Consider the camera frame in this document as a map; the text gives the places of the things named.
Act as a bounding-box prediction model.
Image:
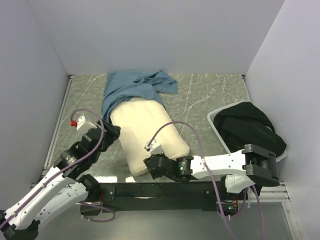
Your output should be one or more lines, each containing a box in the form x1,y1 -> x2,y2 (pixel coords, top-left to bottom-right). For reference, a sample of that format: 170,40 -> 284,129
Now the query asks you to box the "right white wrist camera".
144,139 -> 164,155

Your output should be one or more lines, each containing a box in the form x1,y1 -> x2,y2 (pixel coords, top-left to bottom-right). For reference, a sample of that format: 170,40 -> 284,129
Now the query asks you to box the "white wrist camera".
144,139 -> 164,155
70,114 -> 97,134

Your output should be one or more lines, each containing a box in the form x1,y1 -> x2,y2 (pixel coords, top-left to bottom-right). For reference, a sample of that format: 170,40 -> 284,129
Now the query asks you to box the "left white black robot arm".
0,123 -> 121,240

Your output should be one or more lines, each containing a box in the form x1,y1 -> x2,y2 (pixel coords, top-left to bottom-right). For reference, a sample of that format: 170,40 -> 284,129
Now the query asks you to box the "black garment pile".
212,101 -> 287,161

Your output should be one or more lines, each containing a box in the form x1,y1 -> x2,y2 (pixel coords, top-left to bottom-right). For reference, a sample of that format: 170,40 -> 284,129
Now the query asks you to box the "white laundry basket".
206,101 -> 288,163

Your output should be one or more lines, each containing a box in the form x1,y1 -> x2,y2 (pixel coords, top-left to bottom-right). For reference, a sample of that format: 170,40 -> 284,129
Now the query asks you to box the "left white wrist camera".
70,114 -> 97,134

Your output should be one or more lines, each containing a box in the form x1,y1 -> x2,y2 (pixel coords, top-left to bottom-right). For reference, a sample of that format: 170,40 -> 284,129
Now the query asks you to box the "cream pillow with bear print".
109,97 -> 190,177

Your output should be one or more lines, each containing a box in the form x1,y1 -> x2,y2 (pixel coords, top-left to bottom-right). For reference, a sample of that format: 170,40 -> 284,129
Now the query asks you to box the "aluminium frame rail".
258,181 -> 290,203

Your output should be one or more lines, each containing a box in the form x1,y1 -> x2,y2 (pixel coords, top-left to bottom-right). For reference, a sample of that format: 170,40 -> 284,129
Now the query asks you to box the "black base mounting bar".
85,181 -> 218,212

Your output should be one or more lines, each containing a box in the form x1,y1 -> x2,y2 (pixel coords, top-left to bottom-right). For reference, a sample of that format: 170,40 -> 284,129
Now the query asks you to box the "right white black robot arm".
143,143 -> 280,200

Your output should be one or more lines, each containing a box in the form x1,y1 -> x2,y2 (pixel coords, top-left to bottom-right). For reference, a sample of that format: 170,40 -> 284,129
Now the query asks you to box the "blue fabric pillowcase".
101,70 -> 178,123

